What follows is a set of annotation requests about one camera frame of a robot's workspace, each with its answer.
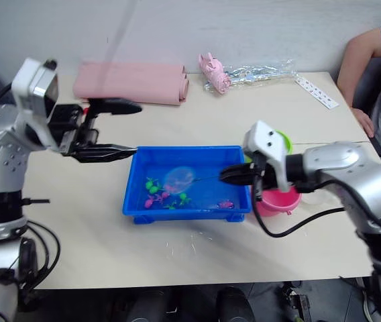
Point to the blue plastic tub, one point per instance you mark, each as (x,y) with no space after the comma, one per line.
(137,201)

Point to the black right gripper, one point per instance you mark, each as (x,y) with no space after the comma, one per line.
(265,172)

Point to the person's bare hand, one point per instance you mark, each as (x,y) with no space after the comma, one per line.
(365,122)

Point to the pink folded cloth bundle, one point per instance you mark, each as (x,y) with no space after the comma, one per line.
(215,75)

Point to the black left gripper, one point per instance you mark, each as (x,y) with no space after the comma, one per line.
(69,127)

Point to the white printed paper strip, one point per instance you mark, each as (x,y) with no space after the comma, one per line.
(318,92)

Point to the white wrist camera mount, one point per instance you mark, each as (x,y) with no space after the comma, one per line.
(26,80)
(271,141)

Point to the clear crinkled plastic bag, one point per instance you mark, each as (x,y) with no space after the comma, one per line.
(261,72)

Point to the pink rolled mat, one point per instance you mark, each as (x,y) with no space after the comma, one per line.
(126,82)

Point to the green toy fish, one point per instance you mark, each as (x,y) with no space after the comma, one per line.
(184,198)
(172,205)
(154,190)
(150,183)

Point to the dark rounded shape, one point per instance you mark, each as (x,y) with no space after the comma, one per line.
(234,303)
(152,307)

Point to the pink plastic bucket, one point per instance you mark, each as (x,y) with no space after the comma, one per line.
(274,204)

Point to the pink toy fish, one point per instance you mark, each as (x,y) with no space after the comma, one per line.
(225,204)
(163,196)
(148,202)

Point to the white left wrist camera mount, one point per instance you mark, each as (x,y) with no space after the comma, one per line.
(26,80)

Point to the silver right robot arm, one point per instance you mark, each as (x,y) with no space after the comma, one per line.
(344,161)

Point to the black equipment under table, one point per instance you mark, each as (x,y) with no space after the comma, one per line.
(294,302)

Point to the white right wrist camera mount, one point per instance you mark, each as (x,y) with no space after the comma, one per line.
(271,141)

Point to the green plastic bucket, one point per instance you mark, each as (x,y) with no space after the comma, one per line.
(287,141)

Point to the dark grey chair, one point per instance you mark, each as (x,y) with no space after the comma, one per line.
(365,87)

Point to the small blue mesh net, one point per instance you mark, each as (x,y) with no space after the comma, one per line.
(178,179)

